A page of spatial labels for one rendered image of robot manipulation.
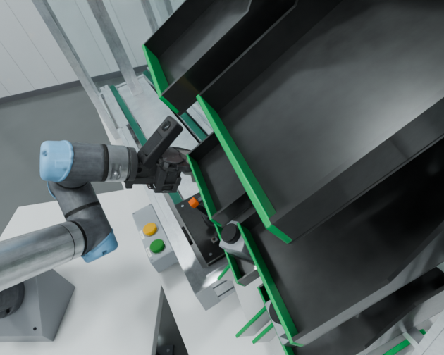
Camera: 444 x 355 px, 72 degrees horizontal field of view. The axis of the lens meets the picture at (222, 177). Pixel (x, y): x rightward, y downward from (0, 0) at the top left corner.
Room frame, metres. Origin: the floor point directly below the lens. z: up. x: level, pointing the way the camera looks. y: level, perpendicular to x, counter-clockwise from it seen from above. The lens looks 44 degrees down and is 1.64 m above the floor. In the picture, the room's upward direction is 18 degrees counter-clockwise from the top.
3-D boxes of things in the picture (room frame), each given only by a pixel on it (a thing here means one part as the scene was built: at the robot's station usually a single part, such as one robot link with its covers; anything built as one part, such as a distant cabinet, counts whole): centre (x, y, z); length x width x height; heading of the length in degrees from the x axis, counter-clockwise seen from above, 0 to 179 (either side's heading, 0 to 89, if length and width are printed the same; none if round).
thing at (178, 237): (0.79, 0.24, 0.91); 0.89 x 0.06 x 0.11; 15
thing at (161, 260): (0.59, 0.25, 0.93); 0.21 x 0.07 x 0.06; 15
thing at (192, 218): (0.56, 0.02, 0.96); 0.24 x 0.24 x 0.02; 15
